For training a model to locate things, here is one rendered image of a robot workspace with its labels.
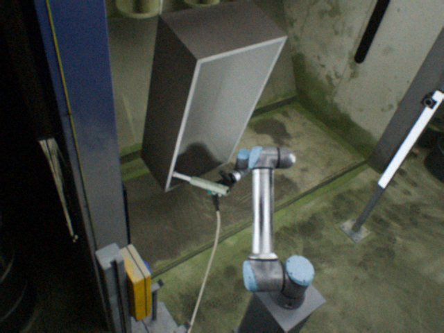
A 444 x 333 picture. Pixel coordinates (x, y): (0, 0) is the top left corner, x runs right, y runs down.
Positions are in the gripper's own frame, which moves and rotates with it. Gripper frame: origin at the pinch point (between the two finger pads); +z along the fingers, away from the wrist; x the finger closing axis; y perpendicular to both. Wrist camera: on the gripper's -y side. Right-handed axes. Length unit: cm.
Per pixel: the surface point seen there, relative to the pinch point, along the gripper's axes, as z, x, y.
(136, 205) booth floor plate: 5, 85, 37
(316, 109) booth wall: -218, 31, 34
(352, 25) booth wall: -212, -9, -58
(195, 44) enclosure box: 11, -16, -96
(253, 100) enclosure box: -45, -7, -46
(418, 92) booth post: -189, -77, -8
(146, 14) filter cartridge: -53, 88, -100
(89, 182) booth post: 86, -21, -64
